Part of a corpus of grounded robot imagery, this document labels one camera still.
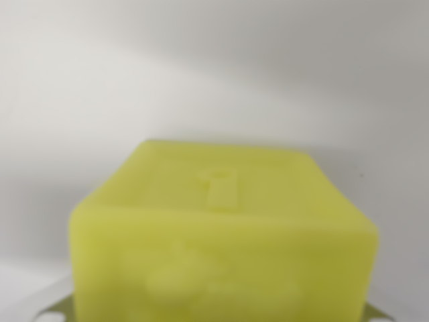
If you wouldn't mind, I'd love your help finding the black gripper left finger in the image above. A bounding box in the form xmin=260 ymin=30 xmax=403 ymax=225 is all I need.
xmin=32 ymin=290 xmax=75 ymax=322

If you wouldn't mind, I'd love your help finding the yellow cube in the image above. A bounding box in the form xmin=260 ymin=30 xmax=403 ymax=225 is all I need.
xmin=68 ymin=138 xmax=380 ymax=322

